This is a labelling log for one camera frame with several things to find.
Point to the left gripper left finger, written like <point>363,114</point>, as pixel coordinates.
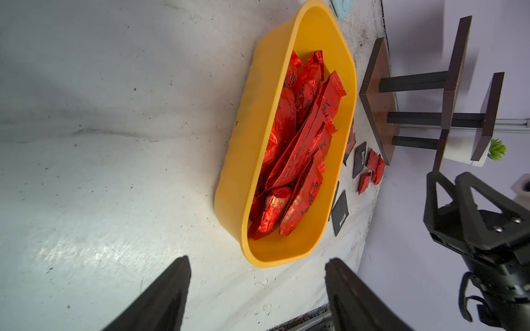
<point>161,306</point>

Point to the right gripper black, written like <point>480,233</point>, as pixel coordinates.
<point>497,244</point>

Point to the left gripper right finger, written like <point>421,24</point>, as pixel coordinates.
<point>353,305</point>

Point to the red foil tea bag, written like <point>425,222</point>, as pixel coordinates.
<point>365,180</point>
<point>378,173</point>
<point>372,160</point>

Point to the black barcode tea bag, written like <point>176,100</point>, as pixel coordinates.
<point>360,155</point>
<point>334,200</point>

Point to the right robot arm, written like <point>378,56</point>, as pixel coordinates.
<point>504,302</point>

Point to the red foil tea bags pile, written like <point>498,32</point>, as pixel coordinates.
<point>292,171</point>

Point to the yellow storage box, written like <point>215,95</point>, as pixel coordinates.
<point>313,28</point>

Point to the brown wooden tiered stand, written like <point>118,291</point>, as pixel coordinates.
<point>420,110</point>

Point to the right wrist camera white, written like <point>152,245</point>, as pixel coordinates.
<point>521,188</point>

